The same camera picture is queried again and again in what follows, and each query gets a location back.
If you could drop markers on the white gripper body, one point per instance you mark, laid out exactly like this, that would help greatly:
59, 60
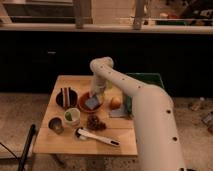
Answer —
98, 85

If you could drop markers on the grey blue sponge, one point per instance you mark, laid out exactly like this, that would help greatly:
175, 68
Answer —
92, 102

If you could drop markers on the red bowl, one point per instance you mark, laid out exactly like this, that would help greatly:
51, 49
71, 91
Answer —
84, 97

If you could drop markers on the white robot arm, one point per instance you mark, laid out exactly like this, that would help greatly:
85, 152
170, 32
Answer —
157, 139

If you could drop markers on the black bowl with striped item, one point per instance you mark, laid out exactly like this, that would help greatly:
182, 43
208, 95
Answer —
67, 98

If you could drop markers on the yellow item behind gripper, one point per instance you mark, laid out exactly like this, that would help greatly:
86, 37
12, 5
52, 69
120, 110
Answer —
112, 91

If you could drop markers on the orange fruit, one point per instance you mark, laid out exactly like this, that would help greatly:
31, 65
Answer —
115, 103

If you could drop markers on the grey cloth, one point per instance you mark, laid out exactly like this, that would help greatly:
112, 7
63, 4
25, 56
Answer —
118, 113

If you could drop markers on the bunch of dark grapes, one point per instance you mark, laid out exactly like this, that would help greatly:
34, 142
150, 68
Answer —
95, 124

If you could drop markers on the white cup with lime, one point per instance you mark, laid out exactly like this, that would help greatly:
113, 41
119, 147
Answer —
72, 116

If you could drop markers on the wooden table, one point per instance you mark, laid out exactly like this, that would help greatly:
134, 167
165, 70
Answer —
120, 129

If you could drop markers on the green bin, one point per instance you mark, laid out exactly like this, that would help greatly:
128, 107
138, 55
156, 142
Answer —
149, 78

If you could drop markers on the small dark metal cup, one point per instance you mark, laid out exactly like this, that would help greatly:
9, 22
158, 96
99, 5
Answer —
55, 124

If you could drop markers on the black pole stand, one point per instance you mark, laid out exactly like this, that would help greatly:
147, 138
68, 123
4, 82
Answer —
25, 151

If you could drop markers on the white black handled brush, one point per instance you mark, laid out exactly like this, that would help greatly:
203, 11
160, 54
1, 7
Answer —
81, 132

